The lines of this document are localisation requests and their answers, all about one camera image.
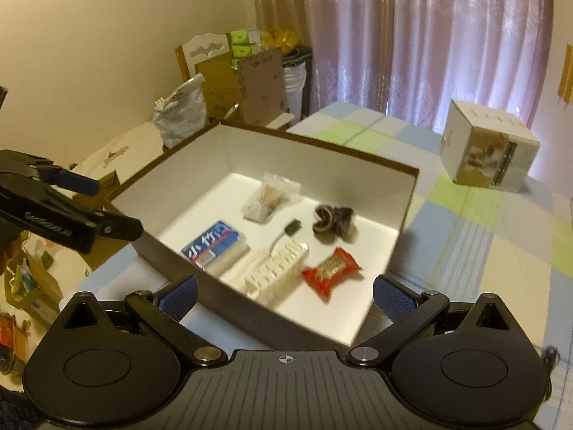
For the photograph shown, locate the blue dental floss box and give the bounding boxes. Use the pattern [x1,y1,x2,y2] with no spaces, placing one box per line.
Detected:
[180,220,250,278]

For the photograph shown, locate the red snack packet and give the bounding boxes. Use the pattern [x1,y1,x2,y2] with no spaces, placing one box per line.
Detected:
[301,248,361,300]

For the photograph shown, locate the purple velvet scrunchie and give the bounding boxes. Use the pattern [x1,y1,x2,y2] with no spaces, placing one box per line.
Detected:
[312,204,357,243]

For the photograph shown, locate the cotton swabs plastic bag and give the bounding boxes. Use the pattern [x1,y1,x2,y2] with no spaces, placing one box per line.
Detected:
[241,173,301,224]

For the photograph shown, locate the checked tablecloth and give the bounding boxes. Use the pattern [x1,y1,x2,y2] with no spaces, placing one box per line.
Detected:
[82,103,572,429]

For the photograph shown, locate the grey plastic bag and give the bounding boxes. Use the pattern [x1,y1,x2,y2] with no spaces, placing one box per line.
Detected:
[151,74,207,149]

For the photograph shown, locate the white power strip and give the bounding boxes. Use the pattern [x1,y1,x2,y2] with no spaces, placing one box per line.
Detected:
[228,219,310,308]

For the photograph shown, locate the brown storage box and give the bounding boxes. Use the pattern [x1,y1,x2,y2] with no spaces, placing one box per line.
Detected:
[111,122,419,349]

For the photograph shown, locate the white gold product box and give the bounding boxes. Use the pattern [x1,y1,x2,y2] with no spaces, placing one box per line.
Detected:
[440,100,540,192]

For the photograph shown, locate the brown cardboard box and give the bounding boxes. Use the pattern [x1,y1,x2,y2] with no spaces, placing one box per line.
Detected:
[195,49,287,126]

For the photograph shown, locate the white carved chair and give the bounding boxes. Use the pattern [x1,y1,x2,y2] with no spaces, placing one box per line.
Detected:
[175,32,229,81]

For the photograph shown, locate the green tissue packs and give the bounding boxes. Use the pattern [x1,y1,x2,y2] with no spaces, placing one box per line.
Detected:
[228,29,267,72]

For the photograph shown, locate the white bucket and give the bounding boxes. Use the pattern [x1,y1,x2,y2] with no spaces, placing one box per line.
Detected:
[283,61,307,120]

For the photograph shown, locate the yellow ribbon bow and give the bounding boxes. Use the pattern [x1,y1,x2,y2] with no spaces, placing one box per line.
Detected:
[260,27,300,56]

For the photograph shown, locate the purple curtain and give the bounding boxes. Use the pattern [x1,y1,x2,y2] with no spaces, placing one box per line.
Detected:
[255,0,554,133]

